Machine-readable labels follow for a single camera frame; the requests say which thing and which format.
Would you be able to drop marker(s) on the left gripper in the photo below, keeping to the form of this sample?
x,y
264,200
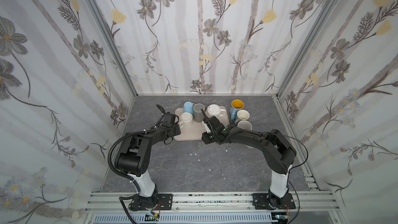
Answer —
x,y
176,126

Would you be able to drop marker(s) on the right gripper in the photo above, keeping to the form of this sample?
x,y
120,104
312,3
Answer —
x,y
211,129

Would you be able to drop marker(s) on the beige plastic tray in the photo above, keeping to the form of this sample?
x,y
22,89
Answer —
x,y
194,133

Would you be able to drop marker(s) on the small cream white mug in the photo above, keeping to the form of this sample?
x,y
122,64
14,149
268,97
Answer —
x,y
186,121

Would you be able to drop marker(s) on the tall grey mug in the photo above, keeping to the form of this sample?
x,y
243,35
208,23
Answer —
x,y
198,111

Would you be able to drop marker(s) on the white round mug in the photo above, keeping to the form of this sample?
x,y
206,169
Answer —
x,y
215,110

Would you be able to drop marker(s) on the cream speckled mug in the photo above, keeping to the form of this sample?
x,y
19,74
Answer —
x,y
245,125

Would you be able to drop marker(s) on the small grey mug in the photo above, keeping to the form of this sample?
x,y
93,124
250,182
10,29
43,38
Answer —
x,y
242,115

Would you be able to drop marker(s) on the blue butterfly mug yellow inside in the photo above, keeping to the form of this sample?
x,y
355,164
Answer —
x,y
236,105

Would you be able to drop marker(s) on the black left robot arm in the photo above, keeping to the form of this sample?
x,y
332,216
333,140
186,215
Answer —
x,y
129,157

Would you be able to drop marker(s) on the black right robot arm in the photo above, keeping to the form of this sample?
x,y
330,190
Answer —
x,y
278,152

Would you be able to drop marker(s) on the light blue mug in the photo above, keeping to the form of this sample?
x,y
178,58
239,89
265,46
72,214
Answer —
x,y
188,108

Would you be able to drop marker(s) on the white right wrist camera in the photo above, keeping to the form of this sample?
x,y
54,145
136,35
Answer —
x,y
206,127

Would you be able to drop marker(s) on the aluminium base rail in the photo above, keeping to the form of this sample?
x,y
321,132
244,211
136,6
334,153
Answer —
x,y
307,207

